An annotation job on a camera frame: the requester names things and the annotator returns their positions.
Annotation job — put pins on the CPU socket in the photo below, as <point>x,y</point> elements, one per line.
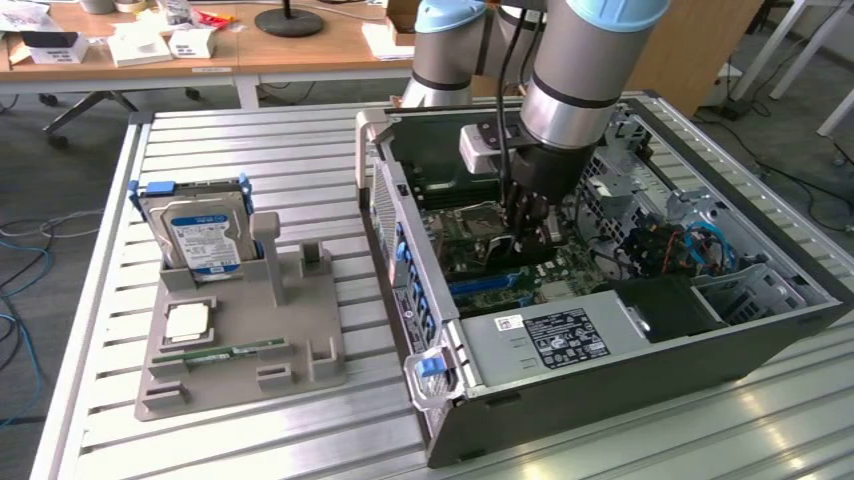
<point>477,222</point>

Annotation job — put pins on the brown cardboard box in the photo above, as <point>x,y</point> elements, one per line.
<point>402,15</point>

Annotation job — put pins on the black and white box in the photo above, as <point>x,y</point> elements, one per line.
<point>54,50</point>

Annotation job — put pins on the perforated metal drive cage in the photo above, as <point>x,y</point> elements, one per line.
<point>621,210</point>

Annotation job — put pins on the green motherboard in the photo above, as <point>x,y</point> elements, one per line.
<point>568,285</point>

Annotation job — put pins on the wooden cabinet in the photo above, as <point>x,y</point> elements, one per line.
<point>701,50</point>

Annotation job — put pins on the grey power supply unit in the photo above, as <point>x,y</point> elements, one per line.
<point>495,350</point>

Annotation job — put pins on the red packet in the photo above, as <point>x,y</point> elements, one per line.
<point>216,19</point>

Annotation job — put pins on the small printed white box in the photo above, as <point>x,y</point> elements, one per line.
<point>193,45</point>

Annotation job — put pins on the white table frame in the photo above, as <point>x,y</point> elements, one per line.
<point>835,117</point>

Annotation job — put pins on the blue expansion slot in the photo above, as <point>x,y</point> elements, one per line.
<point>488,286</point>

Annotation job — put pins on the silver CPU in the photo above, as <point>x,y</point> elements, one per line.
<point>189,322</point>

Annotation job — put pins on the grey chair base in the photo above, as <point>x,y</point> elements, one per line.
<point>88,107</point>

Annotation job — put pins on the grey cup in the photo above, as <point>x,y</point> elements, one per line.
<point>100,6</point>

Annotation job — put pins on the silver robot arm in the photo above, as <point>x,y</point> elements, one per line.
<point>588,65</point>

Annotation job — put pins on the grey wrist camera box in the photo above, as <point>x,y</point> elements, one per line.
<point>481,150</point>

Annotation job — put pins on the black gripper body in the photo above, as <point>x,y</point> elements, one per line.
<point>555,170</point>

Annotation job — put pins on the black lamp base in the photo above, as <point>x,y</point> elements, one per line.
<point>290,24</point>

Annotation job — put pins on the white foam tray box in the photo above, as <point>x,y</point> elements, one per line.
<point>137,50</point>

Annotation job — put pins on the tape roll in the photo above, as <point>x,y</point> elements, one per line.
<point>129,6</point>

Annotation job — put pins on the metal disk bay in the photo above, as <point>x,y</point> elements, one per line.
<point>748,295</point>

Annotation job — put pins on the black power adapter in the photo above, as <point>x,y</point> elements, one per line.
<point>733,110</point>

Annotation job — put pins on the bare green RAM stick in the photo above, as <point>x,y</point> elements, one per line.
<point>221,351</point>

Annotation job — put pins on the grey parts rack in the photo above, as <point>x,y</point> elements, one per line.
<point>268,350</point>

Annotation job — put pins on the white paper stack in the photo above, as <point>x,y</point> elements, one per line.
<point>388,42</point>

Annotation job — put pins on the hard disk in blue caddy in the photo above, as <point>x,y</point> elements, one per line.
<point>201,235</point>

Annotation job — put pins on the wooden desk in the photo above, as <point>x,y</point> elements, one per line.
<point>101,72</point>
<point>301,50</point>

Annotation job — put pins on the dark grey PC case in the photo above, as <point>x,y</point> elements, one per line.
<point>601,400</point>

